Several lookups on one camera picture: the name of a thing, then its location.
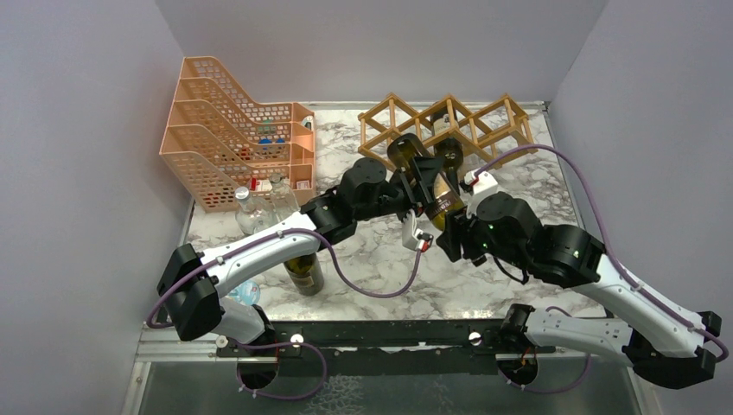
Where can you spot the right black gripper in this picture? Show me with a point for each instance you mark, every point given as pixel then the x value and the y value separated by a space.
pixel 449 239

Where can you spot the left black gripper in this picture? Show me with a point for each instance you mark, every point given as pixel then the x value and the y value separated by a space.
pixel 414 194

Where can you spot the green wine bottle back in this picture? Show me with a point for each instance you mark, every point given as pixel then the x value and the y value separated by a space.
pixel 449 149

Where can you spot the green wine bottle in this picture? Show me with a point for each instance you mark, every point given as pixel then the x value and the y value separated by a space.
pixel 449 149
pixel 306 274
pixel 400 152

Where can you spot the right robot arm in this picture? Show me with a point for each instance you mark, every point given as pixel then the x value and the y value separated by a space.
pixel 660 341

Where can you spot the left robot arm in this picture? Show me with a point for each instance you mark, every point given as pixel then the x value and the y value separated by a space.
pixel 193 290

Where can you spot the wooden wine rack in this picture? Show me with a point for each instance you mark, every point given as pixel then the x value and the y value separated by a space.
pixel 480 132

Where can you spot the round clear glass bottle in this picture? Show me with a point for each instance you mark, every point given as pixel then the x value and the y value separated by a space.
pixel 282 196

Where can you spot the green wine bottle front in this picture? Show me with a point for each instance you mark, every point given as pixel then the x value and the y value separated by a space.
pixel 306 274

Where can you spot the small clear bottle silver cap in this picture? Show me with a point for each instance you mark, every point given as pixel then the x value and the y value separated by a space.
pixel 254 213

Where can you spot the plastic water bottle blue label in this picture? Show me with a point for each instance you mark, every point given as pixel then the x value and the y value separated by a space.
pixel 247 293

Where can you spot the orange plastic file organizer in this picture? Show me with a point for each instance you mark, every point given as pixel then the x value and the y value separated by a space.
pixel 218 138

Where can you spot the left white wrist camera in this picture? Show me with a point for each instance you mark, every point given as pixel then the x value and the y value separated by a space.
pixel 414 238

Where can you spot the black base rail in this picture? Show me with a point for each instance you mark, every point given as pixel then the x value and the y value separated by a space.
pixel 374 348

